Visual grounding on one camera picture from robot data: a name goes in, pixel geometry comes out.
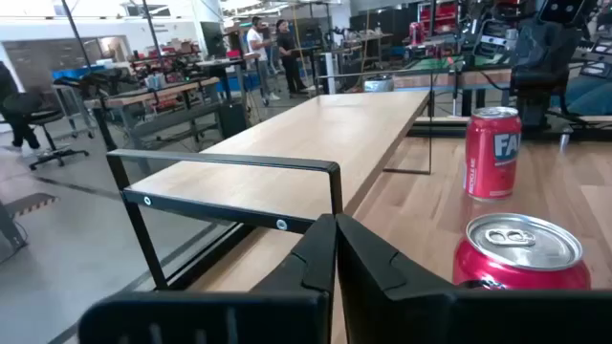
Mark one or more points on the black office chair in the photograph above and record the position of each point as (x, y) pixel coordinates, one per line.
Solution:
(45, 117)

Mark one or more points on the wooden top workbench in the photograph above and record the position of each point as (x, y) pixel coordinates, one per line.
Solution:
(158, 93)

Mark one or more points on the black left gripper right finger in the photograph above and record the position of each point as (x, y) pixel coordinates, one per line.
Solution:
(406, 310)

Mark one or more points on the black computer tower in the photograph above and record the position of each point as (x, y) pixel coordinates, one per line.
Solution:
(233, 119)

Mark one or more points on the red Coca-Cola Zero can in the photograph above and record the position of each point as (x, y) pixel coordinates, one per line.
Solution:
(521, 258)

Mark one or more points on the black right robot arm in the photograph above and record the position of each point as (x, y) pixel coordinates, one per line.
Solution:
(540, 62)

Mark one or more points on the grey round bin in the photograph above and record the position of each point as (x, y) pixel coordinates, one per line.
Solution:
(378, 83)

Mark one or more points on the red Fanta soda can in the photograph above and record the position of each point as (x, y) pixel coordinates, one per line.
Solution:
(492, 157)

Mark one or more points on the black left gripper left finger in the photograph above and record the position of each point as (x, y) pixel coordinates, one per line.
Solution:
(287, 310)

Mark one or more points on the red parts bin rack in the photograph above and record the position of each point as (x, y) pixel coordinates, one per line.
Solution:
(437, 16)

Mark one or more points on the person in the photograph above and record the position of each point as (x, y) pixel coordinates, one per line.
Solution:
(289, 55)
(12, 110)
(258, 52)

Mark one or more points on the black yellow hazard ramp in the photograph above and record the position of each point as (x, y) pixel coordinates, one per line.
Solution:
(31, 205)

